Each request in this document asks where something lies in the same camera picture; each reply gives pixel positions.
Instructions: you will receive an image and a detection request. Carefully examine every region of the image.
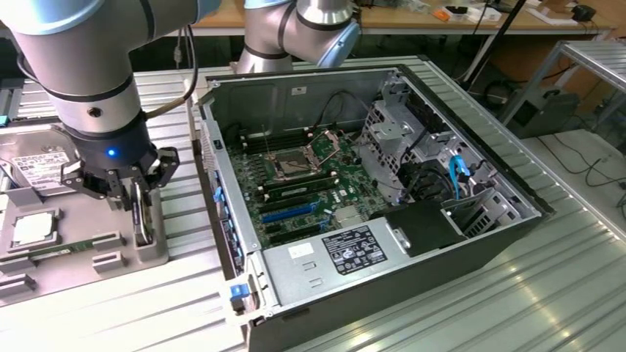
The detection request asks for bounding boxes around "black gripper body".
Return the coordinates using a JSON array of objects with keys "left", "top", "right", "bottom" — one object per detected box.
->
[{"left": 66, "top": 109, "right": 161, "bottom": 174}]

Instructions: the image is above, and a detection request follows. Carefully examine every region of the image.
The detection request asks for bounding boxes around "black graphics card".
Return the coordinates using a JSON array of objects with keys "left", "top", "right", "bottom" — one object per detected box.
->
[{"left": 130, "top": 179, "right": 157, "bottom": 246}]

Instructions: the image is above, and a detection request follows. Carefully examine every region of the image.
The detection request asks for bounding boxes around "grey parts rack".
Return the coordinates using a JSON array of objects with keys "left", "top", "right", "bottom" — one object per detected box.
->
[{"left": 0, "top": 183, "right": 171, "bottom": 307}]

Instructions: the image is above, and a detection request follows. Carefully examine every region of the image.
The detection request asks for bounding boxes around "silver hard disk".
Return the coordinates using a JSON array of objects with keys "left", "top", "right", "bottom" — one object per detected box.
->
[{"left": 0, "top": 123, "right": 89, "bottom": 198}]

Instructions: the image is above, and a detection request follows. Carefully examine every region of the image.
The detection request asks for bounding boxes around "silver CPU chip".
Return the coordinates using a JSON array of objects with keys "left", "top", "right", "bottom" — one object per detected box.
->
[{"left": 11, "top": 214, "right": 58, "bottom": 247}]

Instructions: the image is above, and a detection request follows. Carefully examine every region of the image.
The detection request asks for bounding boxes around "thin locking lever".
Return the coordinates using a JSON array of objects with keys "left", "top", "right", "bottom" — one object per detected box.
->
[{"left": 261, "top": 124, "right": 276, "bottom": 155}]

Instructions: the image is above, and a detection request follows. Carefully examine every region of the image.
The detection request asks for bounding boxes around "CPU socket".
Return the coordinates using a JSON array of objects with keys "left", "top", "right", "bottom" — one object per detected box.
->
[{"left": 264, "top": 148, "right": 316, "bottom": 180}]

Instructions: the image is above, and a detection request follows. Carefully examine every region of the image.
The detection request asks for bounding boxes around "blue expansion slot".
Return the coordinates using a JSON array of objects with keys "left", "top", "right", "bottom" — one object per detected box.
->
[{"left": 262, "top": 204, "right": 317, "bottom": 224}]

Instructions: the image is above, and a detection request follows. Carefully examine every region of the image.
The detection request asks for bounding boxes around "black expansion slot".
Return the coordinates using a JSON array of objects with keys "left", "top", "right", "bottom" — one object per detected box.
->
[{"left": 269, "top": 225, "right": 328, "bottom": 246}]

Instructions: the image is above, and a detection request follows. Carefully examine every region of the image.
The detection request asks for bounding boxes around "metal socket cover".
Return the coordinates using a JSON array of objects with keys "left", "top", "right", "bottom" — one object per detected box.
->
[{"left": 302, "top": 130, "right": 345, "bottom": 155}]

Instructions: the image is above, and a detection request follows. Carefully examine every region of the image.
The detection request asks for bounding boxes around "green motherboard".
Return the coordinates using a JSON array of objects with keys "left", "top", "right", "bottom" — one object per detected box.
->
[{"left": 228, "top": 122, "right": 380, "bottom": 249}]

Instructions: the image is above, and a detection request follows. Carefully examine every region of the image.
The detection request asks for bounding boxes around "grey power supply unit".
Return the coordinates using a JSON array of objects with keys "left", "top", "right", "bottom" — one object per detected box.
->
[{"left": 261, "top": 216, "right": 418, "bottom": 308}]

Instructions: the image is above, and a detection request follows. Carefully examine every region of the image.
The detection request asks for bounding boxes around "silver chipset heatsink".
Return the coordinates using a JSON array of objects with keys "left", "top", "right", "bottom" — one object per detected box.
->
[{"left": 336, "top": 206, "right": 369, "bottom": 225}]

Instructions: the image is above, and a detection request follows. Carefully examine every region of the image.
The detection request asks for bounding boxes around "silver metal disk bay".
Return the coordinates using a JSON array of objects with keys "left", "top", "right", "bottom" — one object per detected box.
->
[{"left": 360, "top": 98, "right": 472, "bottom": 206}]

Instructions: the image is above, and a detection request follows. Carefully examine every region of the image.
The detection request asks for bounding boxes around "black plastic shroud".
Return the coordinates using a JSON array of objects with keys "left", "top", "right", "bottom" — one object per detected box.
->
[{"left": 369, "top": 201, "right": 469, "bottom": 257}]

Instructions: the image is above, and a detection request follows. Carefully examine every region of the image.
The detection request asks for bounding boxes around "long wooden desk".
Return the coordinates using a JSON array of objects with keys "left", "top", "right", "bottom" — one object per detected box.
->
[{"left": 186, "top": 0, "right": 619, "bottom": 37}]

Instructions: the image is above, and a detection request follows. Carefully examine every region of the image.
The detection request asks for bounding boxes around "black open PC case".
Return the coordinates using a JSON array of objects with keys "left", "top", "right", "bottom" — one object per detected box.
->
[{"left": 189, "top": 64, "right": 557, "bottom": 352}]

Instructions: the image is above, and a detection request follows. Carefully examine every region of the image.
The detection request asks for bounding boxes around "white and orange box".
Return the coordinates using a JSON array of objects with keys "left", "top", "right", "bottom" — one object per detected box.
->
[{"left": 432, "top": 4, "right": 504, "bottom": 23}]

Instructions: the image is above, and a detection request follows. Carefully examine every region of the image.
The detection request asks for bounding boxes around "black stand pole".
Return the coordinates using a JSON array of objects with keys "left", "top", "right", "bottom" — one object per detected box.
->
[{"left": 468, "top": 0, "right": 531, "bottom": 84}]

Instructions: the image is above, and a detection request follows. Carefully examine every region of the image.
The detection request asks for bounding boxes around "black floor box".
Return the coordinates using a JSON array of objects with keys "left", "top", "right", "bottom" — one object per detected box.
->
[{"left": 508, "top": 89, "right": 581, "bottom": 139}]

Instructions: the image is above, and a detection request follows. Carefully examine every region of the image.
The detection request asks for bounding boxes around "white paper stack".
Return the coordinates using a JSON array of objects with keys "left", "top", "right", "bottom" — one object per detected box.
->
[{"left": 527, "top": 4, "right": 580, "bottom": 26}]

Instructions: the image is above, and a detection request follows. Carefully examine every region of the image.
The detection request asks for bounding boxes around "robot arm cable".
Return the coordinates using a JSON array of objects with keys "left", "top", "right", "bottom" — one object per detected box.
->
[{"left": 145, "top": 23, "right": 200, "bottom": 119}]

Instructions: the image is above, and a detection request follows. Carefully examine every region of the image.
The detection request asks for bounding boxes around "black looped wire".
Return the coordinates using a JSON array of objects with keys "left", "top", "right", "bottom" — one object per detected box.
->
[{"left": 316, "top": 91, "right": 372, "bottom": 130}]

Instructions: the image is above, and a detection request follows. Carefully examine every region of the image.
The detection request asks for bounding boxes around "blue disk wire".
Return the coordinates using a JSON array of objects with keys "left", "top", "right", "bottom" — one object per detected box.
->
[{"left": 448, "top": 153, "right": 474, "bottom": 201}]

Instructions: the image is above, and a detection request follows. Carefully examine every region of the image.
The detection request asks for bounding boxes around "black table cable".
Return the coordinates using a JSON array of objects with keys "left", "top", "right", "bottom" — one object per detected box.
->
[{"left": 552, "top": 134, "right": 626, "bottom": 188}]

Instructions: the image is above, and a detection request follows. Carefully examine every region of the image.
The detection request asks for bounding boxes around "metal frame side table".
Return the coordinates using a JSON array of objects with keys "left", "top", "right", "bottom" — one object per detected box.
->
[{"left": 499, "top": 39, "right": 626, "bottom": 128}]

